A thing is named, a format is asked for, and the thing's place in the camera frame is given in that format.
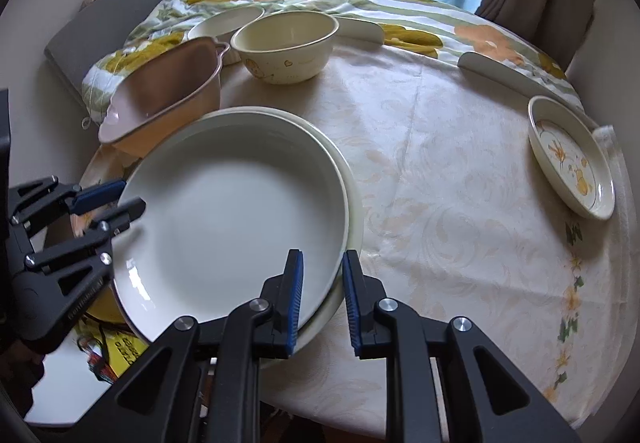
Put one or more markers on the plain white bowl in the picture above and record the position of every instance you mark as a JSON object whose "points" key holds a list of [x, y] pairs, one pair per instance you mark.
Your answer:
{"points": [[220, 23]]}

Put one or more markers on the cream bowl with heart print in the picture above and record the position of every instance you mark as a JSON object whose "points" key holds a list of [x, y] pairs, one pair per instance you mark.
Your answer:
{"points": [[285, 58]]}

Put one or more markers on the cream damask tablecloth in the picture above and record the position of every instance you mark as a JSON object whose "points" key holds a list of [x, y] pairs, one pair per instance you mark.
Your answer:
{"points": [[450, 198]]}

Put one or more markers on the grey seat cushion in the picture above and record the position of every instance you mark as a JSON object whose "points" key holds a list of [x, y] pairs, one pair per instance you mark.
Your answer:
{"points": [[100, 33]]}

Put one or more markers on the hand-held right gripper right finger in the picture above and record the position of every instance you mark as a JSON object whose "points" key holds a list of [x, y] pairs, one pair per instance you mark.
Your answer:
{"points": [[352, 303]]}

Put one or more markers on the large white plate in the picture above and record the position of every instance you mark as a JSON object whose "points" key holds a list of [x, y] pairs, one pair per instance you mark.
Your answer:
{"points": [[225, 203]]}

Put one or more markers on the small floral plate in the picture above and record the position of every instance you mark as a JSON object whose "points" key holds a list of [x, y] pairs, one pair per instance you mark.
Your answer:
{"points": [[565, 153]]}

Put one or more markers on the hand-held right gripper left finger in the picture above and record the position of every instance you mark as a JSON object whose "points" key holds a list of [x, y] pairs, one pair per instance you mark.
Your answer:
{"points": [[295, 303]]}

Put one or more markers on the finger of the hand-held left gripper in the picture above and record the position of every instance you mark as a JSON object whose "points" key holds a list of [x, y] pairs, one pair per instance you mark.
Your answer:
{"points": [[122, 218], [100, 195]]}

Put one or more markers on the large cream plate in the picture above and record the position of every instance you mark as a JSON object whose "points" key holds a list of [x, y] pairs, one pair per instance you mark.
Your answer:
{"points": [[327, 146]]}

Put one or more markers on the floral striped blanket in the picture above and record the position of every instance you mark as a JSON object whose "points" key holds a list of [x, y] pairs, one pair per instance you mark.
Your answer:
{"points": [[425, 18]]}

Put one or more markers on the white low table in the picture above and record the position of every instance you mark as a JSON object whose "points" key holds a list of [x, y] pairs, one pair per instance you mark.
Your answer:
{"points": [[65, 388]]}

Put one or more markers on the yellow packet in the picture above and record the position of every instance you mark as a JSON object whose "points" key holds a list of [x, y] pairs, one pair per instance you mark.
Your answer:
{"points": [[125, 348]]}

